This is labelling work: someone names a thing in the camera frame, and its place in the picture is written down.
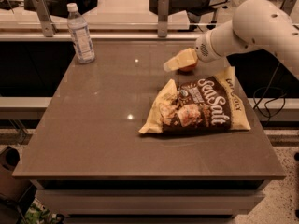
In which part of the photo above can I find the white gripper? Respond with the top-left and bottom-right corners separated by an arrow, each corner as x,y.
164,31 -> 221,72

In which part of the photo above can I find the red apple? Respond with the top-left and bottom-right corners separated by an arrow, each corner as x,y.
178,50 -> 198,72

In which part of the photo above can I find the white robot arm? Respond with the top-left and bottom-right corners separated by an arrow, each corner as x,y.
164,0 -> 299,78

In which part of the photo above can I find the clear plastic water bottle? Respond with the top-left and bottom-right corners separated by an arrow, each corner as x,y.
67,3 -> 95,63

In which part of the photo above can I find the sea salt popcorn bag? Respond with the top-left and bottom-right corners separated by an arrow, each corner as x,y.
139,67 -> 250,134

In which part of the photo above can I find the gray table drawer base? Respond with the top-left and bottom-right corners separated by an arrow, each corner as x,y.
31,179 -> 271,224

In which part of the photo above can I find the green patterned bag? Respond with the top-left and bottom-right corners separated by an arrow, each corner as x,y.
21,199 -> 64,224

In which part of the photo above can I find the brown bin at left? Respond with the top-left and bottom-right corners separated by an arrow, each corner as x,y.
0,147 -> 31,201

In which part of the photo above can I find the middle metal railing bracket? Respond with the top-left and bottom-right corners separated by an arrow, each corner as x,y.
157,0 -> 169,38

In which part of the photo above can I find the metal railing bracket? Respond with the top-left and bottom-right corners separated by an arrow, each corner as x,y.
280,0 -> 297,15
157,0 -> 169,38
31,0 -> 57,37

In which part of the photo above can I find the black cable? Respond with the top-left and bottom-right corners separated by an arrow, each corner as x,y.
252,61 -> 288,127

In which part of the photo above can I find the right metal railing bracket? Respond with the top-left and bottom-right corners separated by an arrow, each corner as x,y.
280,0 -> 297,15

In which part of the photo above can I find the left metal railing bracket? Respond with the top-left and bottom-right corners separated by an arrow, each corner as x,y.
31,0 -> 57,37

